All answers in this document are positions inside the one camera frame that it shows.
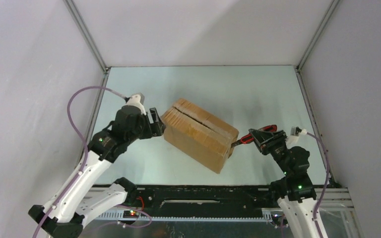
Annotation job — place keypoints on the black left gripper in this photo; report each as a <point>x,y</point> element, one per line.
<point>157,128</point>

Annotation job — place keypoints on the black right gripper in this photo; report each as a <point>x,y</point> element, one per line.
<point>265,140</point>

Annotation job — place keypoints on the red black utility knife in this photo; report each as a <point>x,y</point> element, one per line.
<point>247,139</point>

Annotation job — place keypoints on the brown cardboard express box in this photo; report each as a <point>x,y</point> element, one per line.
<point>199,134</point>

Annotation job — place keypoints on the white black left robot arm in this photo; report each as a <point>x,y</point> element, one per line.
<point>66,215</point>

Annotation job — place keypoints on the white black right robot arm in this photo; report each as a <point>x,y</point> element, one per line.
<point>294,193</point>

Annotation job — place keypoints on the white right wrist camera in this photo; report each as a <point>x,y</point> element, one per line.
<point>296,132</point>

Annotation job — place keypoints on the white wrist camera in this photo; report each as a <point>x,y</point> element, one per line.
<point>296,132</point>
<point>136,100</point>

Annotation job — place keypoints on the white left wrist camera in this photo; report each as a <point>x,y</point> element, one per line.
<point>136,100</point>

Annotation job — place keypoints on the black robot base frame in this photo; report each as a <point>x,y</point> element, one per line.
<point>194,203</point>

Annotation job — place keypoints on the aluminium left corner post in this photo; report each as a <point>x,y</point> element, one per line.
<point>85,32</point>

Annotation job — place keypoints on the aluminium corner post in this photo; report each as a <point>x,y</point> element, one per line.
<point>318,32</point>
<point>85,32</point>

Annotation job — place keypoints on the aluminium right corner post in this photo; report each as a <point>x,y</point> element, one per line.
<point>318,32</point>

